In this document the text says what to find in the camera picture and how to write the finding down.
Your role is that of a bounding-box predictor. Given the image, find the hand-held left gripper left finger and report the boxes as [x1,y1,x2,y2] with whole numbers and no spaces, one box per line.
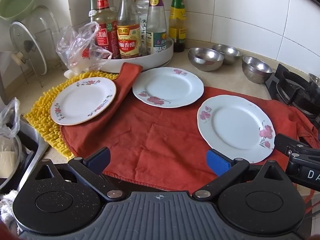
[34,147,126,202]

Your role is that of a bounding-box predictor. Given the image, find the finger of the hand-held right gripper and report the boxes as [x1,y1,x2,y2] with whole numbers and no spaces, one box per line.
[274,133,320,159]

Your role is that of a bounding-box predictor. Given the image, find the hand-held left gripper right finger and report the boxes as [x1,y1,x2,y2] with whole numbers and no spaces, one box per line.
[192,149,288,202]

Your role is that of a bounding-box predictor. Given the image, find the white plate with red flowers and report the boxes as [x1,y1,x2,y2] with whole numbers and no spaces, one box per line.
[197,94,276,164]
[132,67,204,108]

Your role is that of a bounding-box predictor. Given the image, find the gold-rimmed small-floral plate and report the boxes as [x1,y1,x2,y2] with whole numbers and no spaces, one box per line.
[50,77,117,126]

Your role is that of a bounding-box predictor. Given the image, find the stainless steel bowl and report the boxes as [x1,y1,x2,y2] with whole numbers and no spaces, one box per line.
[242,56,273,84]
[212,44,242,65]
[188,47,224,72]

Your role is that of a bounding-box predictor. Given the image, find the black gas stove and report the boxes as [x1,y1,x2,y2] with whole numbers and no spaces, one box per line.
[264,64,320,128]

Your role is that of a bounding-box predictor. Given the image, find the red cloth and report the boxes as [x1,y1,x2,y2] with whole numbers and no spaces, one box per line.
[60,62,320,214]

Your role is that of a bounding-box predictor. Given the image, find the steel sink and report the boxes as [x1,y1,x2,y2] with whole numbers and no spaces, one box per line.
[0,116,50,193]

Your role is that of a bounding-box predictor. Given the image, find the small steel dish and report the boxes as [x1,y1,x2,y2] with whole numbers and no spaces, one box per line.
[308,73,320,98]

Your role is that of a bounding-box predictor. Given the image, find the yellow chenille mat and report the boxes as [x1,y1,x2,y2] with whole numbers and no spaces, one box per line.
[24,70,120,158]

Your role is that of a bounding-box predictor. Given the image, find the glass bowl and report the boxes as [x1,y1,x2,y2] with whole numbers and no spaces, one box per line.
[0,134,23,188]

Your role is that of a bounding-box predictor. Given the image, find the crumpled clear plastic bag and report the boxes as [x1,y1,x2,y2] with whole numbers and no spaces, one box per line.
[0,97,21,140]

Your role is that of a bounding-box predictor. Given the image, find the white towel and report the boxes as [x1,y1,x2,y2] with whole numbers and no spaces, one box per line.
[0,189,19,233]

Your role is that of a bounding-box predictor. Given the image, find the white two-tier turntable rack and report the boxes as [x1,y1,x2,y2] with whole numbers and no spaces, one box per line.
[87,0,174,67]

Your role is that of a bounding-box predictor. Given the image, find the clear plastic bag red print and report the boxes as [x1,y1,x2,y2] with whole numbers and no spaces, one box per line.
[56,21,113,73]

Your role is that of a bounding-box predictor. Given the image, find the red-label soy sauce bottle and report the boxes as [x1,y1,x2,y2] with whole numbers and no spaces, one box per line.
[93,0,120,60]

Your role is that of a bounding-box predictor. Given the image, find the glass pot lid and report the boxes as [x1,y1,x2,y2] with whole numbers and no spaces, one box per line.
[9,21,48,75]

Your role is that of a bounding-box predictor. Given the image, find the clear plastic packet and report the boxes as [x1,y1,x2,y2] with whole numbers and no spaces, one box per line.
[136,0,150,55]

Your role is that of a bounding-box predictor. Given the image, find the large clear glass lid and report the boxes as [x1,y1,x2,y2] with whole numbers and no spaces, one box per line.
[25,5,62,63]

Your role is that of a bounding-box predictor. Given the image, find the clear bottle with purple label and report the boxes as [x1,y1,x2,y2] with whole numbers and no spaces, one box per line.
[146,0,167,55]

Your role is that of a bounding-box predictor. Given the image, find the small clear condiment bottle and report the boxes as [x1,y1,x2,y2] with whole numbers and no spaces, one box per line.
[87,0,98,23]

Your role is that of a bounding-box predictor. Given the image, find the green-label sauce bottle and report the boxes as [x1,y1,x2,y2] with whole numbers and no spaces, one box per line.
[169,0,187,53]

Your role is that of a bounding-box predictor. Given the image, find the green plastic basin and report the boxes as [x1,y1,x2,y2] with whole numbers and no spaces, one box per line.
[0,0,39,20]

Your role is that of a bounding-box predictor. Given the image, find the wire dish rack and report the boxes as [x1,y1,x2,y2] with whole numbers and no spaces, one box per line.
[0,5,66,88]

